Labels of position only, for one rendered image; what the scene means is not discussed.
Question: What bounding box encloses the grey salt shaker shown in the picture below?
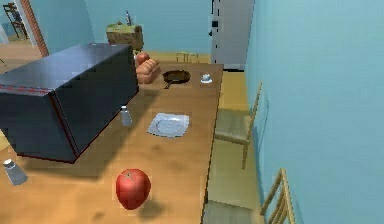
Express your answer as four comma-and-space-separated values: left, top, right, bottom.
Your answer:
120, 105, 133, 127

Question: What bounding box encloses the red tomato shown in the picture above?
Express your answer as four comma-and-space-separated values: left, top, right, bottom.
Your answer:
115, 168, 152, 211

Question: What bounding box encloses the brown door frame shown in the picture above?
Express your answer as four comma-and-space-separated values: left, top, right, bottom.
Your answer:
19, 0, 50, 58

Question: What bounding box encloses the square grey plate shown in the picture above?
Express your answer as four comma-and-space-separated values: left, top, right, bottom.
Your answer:
146, 112, 190, 139

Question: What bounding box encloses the grey pepper shaker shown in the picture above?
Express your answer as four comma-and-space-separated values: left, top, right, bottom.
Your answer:
2, 158, 29, 187

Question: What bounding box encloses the white room door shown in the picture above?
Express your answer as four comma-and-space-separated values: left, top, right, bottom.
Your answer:
210, 0, 256, 71

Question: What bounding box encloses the dark wooden chair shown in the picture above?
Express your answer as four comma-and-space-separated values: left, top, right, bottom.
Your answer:
2, 1, 30, 40

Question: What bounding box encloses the wooden dining table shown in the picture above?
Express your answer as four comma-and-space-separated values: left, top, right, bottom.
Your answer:
0, 60, 224, 224

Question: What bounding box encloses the brown bread loaf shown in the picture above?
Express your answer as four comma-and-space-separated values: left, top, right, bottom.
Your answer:
136, 58, 161, 85

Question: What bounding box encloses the large black box appliance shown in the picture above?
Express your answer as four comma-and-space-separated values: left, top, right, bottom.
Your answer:
0, 42, 140, 164

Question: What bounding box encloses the dark frying pan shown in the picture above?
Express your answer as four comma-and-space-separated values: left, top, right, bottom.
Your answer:
162, 69, 192, 90

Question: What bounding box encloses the red apple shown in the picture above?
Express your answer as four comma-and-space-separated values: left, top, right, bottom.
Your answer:
135, 51, 151, 66

